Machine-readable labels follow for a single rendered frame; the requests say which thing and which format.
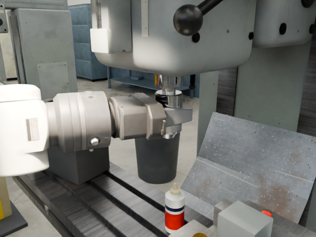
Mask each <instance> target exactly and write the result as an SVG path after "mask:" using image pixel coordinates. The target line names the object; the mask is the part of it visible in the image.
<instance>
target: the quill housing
mask: <svg viewBox="0 0 316 237"><path fill-rule="evenodd" d="M203 1H204V0H131V31H132V51H130V52H126V53H113V54H105V53H96V52H95V56H96V58H97V60H98V61H99V62H100V63H102V64H104V65H106V66H109V67H115V68H121V69H127V70H133V71H141V72H146V73H152V74H158V75H164V76H170V77H182V76H188V75H193V74H199V73H205V72H211V71H218V70H224V69H230V68H236V67H238V66H241V65H243V64H244V63H245V62H246V61H247V60H248V59H249V57H250V54H251V51H252V43H253V37H254V34H253V30H254V21H255V11H256V2H257V0H223V1H222V2H221V3H219V4H218V5H217V6H215V7H214V8H213V9H212V10H210V11H209V12H208V13H207V14H205V15H204V16H203V24H202V27H201V29H200V30H199V31H198V32H197V33H196V34H194V35H191V36H183V35H181V34H180V33H178V32H177V30H176V29H175V27H174V24H173V17H174V14H175V12H176V10H177V9H178V8H179V7H181V6H182V5H185V4H192V5H195V6H197V5H199V4H200V3H201V2H203Z"/></svg>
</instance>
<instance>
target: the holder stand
mask: <svg viewBox="0 0 316 237"><path fill-rule="evenodd" d="M42 101H43V102H44V103H45V105H46V103H49V102H53V98H51V99H45V100H42ZM47 153H48V161H49V168H48V169H46V170H47V171H49V172H51V173H53V174H56V175H58V176H60V177H62V178H64V179H66V180H68V181H70V182H72V183H74V184H77V185H81V184H83V183H85V182H87V181H88V180H90V179H92V178H94V177H96V176H97V175H99V174H101V173H103V172H105V171H106V170H108V169H109V168H110V160H109V147H103V148H96V149H94V150H93V151H89V150H80V151H74V152H67V153H64V152H62V151H61V150H60V149H59V148H58V146H54V147H51V145H50V147H49V149H48V150H47Z"/></svg>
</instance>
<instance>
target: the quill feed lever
mask: <svg viewBox="0 0 316 237"><path fill-rule="evenodd" d="M222 1H223V0H204V1H203V2H201V3H200V4H199V5H197V6H195V5H192V4H185V5H182V6H181V7H179V8H178V9H177V10H176V12H175V14H174V17H173V24H174V27H175V29H176V30H177V32H178V33H180V34H181V35H183V36H191V35H194V34H196V33H197V32H198V31H199V30H200V29H201V27H202V24H203V16H204V15H205V14H207V13H208V12H209V11H210V10H212V9H213V8H214V7H215V6H217V5H218V4H219V3H221V2H222Z"/></svg>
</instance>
